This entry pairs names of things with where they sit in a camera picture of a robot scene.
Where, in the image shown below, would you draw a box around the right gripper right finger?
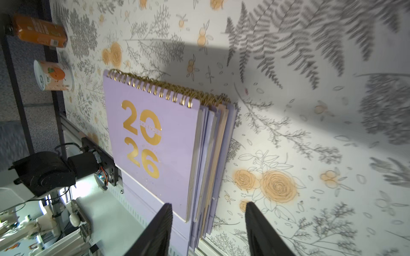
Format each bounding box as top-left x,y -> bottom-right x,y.
245,202 -> 295,256

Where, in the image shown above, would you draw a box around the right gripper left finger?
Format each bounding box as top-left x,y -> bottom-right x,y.
124,203 -> 173,256

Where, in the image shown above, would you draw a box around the purple 2026 calendar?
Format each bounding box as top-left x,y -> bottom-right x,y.
207,103 -> 238,234
189,107 -> 218,251
102,69 -> 202,221
196,106 -> 221,245
202,102 -> 237,237

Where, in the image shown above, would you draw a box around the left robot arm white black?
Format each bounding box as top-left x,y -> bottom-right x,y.
8,151 -> 99,197

